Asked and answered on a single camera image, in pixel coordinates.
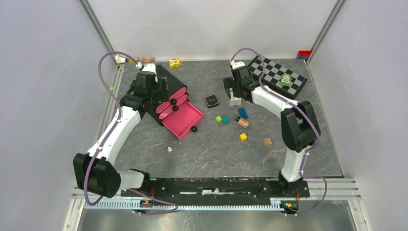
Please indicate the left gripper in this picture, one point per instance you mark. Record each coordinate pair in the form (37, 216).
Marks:
(162, 95)

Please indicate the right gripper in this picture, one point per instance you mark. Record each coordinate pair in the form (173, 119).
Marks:
(229, 82)

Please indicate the white cube box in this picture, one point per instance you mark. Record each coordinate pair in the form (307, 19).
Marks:
(234, 101)

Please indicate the pink top drawer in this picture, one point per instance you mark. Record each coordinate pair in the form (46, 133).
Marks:
(176, 99)

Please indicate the pink drawer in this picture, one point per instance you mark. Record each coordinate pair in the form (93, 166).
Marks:
(176, 99)
(180, 122)
(175, 108)

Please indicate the black compact case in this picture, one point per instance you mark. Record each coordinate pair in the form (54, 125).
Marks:
(211, 101)

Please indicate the foundation bottle beige cap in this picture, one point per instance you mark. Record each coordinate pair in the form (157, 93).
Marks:
(241, 121)

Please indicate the pink bottom drawer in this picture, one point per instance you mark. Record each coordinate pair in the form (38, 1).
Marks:
(180, 122)

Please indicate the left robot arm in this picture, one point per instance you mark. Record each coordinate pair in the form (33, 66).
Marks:
(94, 171)

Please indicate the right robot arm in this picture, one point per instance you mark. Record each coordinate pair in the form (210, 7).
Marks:
(299, 127)

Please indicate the wooden arch block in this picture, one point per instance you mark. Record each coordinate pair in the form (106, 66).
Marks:
(148, 60)

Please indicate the blue lego brick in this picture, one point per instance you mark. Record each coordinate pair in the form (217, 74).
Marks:
(243, 113)

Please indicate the chessboard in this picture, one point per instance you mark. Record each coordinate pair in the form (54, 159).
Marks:
(273, 74)

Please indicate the yellow toy block face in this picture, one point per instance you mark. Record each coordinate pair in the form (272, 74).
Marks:
(174, 63)

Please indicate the small teal cube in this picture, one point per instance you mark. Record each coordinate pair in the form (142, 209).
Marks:
(225, 120)

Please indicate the white corner block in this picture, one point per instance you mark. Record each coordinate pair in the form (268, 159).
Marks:
(120, 60)

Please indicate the small green cube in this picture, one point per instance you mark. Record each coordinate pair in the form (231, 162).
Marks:
(218, 119)

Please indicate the green toy monster block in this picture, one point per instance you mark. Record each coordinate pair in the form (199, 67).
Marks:
(286, 80)

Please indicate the yellow cube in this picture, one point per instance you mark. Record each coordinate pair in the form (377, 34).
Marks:
(243, 137)

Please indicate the brown wooden cube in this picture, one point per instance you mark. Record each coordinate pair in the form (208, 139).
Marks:
(267, 142)

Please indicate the red blue bricks stack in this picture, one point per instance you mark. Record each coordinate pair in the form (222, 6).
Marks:
(303, 55)

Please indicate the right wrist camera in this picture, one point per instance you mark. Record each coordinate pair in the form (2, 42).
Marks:
(235, 65)

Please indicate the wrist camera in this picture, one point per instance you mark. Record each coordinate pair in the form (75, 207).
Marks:
(149, 67)
(235, 65)

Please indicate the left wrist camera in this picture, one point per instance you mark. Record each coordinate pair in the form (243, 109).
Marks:
(149, 67)

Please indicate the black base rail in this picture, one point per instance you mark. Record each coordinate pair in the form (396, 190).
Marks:
(223, 191)

